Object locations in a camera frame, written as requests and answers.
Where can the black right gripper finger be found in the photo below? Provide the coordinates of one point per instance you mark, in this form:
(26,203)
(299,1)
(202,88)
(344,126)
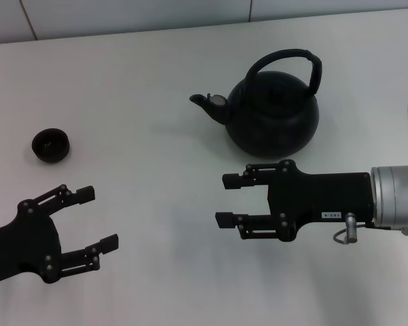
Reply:
(224,220)
(231,181)

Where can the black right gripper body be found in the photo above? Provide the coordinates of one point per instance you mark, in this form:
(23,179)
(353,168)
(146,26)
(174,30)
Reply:
(326,197)

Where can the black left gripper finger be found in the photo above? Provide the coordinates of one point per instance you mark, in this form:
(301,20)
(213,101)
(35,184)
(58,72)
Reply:
(109,244)
(85,195)

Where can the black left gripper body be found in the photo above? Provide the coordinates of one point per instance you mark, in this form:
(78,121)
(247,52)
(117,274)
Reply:
(27,244)

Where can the small black teacup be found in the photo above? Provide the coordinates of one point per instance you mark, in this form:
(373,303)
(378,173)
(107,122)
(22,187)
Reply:
(54,157)

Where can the black round teapot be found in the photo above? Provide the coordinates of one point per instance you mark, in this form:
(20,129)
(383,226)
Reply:
(272,115)

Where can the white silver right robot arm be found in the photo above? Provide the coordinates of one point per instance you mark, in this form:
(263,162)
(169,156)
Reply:
(394,193)

